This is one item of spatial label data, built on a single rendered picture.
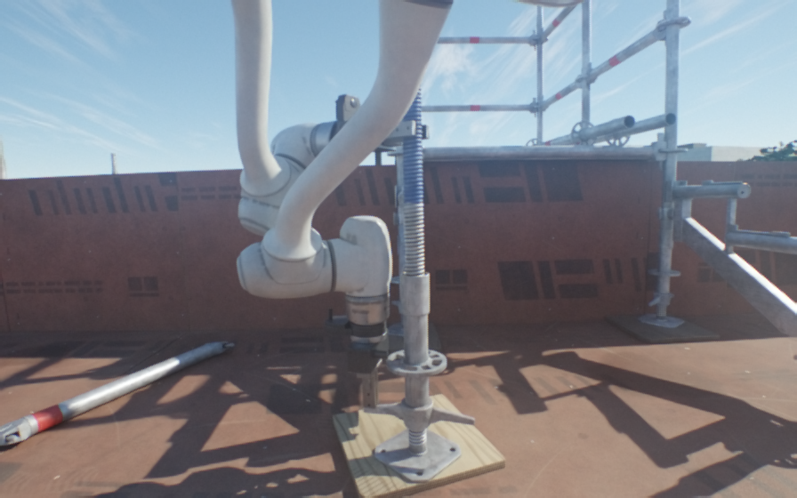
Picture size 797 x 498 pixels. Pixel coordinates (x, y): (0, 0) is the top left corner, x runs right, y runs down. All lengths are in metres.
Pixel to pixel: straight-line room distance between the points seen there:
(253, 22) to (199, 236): 1.27
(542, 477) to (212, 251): 1.49
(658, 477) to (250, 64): 1.07
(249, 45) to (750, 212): 2.12
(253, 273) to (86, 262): 1.52
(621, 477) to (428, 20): 0.88
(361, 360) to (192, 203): 1.27
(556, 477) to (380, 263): 0.55
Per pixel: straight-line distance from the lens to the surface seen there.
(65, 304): 2.28
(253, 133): 0.75
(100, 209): 2.10
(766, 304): 1.57
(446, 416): 0.86
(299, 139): 0.89
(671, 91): 1.94
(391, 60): 0.58
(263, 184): 0.80
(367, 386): 0.85
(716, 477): 1.06
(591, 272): 1.90
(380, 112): 0.60
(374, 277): 0.75
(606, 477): 0.96
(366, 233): 0.74
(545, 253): 1.80
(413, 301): 0.75
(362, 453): 0.93
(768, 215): 2.38
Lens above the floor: 0.55
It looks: 7 degrees down
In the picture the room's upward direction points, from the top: 1 degrees counter-clockwise
